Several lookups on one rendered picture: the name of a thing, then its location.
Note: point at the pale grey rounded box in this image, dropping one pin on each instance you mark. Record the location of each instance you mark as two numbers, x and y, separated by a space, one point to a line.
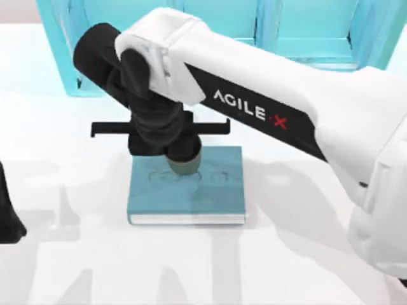
184 166

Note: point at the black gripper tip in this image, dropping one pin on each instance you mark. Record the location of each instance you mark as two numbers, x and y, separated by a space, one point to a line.
9 216

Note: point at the light blue rack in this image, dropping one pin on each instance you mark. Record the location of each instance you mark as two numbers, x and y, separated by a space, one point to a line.
54 35

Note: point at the teal hardcover book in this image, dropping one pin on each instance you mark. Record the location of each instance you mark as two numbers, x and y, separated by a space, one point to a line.
219 190

